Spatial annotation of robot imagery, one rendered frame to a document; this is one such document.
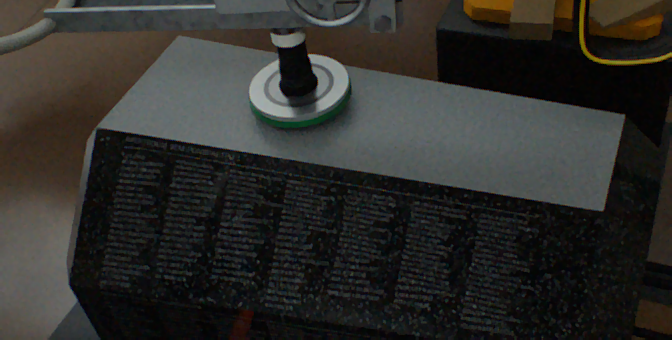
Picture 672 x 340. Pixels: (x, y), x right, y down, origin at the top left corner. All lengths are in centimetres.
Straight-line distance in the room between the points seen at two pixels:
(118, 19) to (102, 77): 197
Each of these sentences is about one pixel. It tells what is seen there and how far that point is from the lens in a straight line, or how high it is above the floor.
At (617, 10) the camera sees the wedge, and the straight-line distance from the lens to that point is 207.
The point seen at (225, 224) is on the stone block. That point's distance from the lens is 164.
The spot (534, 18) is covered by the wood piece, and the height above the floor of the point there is 83.
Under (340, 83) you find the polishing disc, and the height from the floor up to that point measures 93.
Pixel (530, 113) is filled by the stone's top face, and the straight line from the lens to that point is 164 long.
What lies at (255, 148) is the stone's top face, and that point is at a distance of 162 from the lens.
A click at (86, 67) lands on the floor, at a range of 365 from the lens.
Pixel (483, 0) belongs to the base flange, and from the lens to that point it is 214.
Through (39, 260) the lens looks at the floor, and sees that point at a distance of 286.
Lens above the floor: 193
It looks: 43 degrees down
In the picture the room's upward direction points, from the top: 10 degrees counter-clockwise
